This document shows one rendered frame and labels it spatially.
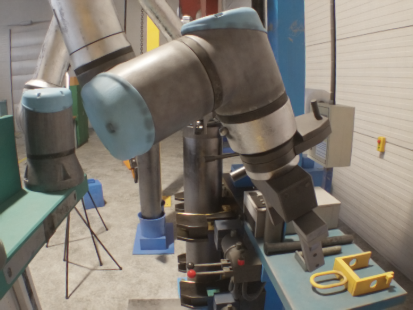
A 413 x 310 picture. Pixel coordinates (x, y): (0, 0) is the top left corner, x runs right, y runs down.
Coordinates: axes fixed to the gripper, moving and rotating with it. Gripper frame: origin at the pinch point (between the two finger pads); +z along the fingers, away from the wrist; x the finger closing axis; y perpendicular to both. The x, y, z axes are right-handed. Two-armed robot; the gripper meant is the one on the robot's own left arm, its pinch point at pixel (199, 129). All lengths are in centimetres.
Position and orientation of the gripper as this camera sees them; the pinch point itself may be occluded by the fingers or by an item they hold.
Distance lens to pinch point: 140.6
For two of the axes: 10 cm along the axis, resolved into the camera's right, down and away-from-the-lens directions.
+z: 0.0, 9.7, 2.3
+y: 0.6, -2.3, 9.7
